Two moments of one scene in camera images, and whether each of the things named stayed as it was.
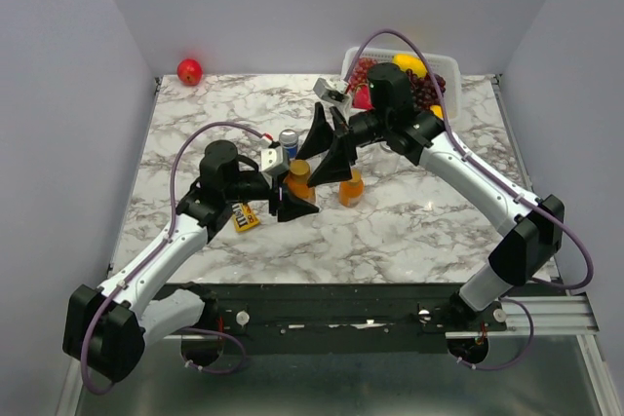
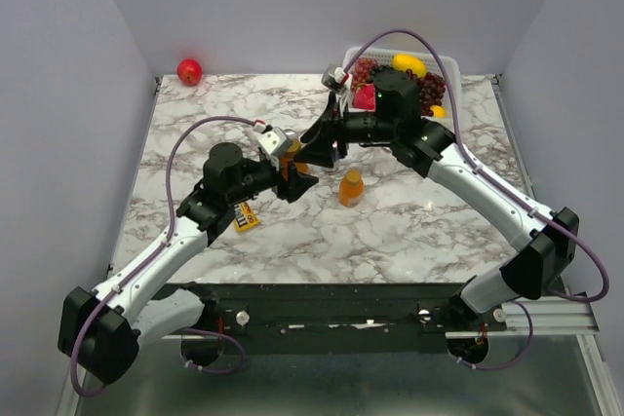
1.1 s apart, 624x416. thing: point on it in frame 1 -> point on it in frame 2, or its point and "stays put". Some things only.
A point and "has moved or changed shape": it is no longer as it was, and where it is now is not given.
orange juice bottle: x=296 y=182 has moved or changed shape
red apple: x=189 y=72 stays put
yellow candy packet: x=244 y=216 stays put
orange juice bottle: x=351 y=192 stays put
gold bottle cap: x=299 y=168 has moved or changed shape
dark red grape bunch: x=423 y=90 stays put
